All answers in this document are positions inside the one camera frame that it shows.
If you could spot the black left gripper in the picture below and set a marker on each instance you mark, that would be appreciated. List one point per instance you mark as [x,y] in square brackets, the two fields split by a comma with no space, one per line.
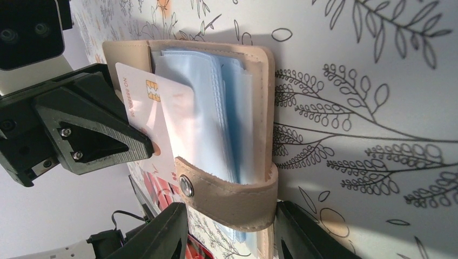
[84,119]

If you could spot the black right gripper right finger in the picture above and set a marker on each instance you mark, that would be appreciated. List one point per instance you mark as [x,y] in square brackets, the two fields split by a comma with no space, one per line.
[298,236]

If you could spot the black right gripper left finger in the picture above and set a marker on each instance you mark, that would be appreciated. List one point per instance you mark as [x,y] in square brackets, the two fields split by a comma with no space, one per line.
[164,237]

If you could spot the white red credit card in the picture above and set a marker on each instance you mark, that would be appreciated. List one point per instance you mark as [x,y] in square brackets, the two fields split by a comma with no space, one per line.
[149,102]

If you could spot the pile of red white cards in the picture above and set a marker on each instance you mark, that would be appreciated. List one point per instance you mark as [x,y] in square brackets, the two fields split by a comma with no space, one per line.
[162,194]

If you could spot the floral patterned table mat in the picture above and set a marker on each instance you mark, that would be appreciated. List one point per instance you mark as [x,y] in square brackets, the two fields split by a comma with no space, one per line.
[365,128]

